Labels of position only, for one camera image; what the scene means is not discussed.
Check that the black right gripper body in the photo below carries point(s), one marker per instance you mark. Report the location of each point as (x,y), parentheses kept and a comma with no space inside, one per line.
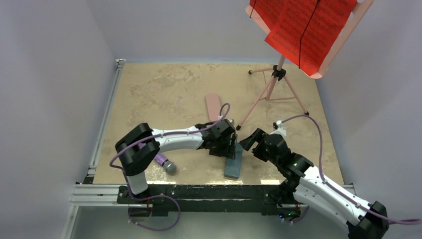
(260,151)

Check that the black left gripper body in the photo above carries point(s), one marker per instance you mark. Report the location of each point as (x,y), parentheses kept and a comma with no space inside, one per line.
(223,149)

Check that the grey glasses case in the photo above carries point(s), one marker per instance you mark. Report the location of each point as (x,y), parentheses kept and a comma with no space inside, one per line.
(233,165)

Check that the pink glasses case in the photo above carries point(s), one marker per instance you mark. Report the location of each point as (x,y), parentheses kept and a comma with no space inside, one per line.
(213,106)

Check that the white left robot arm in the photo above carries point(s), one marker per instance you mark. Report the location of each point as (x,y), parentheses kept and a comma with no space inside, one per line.
(137,149)

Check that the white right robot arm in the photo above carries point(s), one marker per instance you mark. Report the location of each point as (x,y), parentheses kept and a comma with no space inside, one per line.
(305,185)

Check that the red sheet music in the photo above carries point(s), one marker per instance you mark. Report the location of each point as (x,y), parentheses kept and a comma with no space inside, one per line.
(303,31)

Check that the pink music stand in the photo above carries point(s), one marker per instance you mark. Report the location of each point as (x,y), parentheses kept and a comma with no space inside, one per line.
(278,71)

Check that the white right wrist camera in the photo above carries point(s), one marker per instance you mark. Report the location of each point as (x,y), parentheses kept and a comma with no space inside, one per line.
(278,128)

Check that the aluminium frame rail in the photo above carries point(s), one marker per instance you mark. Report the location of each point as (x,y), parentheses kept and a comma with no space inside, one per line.
(85,193)

